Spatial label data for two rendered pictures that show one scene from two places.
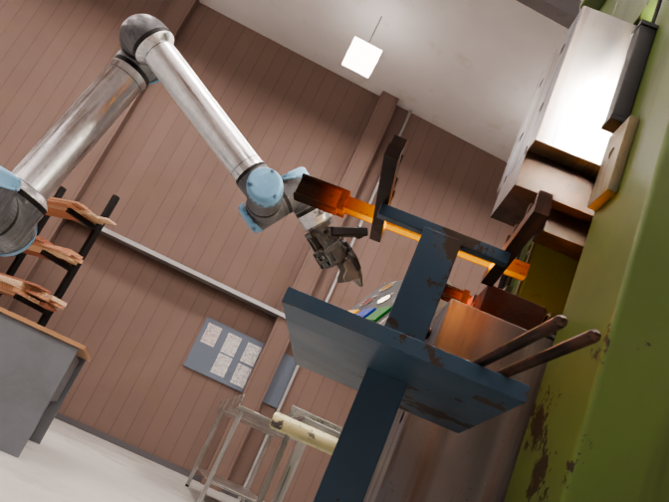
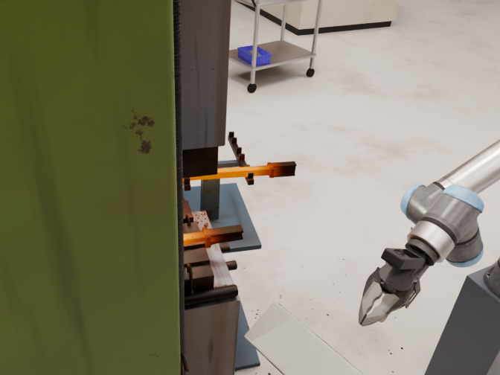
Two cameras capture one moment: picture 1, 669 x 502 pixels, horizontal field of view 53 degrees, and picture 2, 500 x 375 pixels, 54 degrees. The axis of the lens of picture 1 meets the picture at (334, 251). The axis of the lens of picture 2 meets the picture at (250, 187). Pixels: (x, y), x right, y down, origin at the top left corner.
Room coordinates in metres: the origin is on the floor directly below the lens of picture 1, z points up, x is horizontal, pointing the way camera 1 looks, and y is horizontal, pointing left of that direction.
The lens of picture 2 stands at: (2.35, -0.62, 1.83)
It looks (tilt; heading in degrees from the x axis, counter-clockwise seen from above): 34 degrees down; 156
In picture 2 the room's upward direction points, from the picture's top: 5 degrees clockwise
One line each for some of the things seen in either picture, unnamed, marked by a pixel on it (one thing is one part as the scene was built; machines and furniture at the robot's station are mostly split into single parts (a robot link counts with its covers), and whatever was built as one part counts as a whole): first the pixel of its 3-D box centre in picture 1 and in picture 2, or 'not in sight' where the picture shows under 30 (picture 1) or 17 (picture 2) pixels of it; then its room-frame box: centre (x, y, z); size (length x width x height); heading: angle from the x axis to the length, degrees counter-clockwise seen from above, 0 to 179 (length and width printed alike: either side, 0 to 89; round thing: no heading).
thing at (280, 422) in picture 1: (349, 453); not in sight; (1.79, -0.25, 0.62); 0.44 x 0.05 x 0.05; 86
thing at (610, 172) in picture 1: (612, 163); not in sight; (1.11, -0.42, 1.27); 0.09 x 0.02 x 0.17; 176
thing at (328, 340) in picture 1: (388, 373); (209, 216); (0.95, -0.14, 0.69); 0.40 x 0.30 x 0.02; 173
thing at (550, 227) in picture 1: (601, 250); not in sight; (1.39, -0.56, 1.24); 0.30 x 0.07 x 0.06; 86
